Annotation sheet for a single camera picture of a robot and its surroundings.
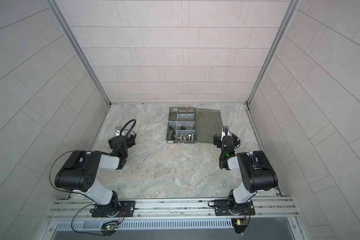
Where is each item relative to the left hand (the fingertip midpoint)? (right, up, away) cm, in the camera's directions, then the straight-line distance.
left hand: (127, 132), depth 94 cm
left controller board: (+4, -38, -30) cm, 49 cm away
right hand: (+62, 0, 0) cm, 62 cm away
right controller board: (+63, -40, -26) cm, 79 cm away
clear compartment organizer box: (+42, +4, +9) cm, 43 cm away
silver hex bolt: (+40, -3, 0) cm, 40 cm away
